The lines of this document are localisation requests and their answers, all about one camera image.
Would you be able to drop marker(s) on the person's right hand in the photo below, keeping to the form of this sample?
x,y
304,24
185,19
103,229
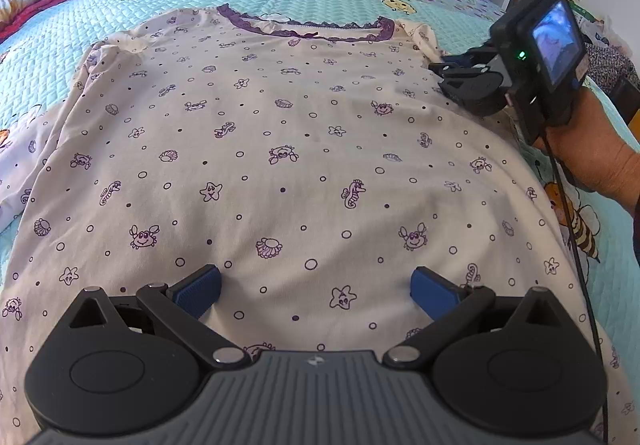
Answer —
x,y
605,155

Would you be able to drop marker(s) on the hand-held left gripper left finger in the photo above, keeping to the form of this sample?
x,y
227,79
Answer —
x,y
200,290

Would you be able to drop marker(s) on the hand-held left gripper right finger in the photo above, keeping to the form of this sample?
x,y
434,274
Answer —
x,y
435,295

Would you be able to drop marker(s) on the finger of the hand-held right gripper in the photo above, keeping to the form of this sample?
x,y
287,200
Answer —
x,y
460,70
475,56

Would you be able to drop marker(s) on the bee print quilted bedspread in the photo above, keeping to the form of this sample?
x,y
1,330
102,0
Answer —
x,y
75,15

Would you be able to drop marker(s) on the cream printed pajama top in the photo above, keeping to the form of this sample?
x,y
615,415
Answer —
x,y
300,150

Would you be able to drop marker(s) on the dark patterned cloth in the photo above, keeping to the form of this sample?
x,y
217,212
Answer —
x,y
612,70

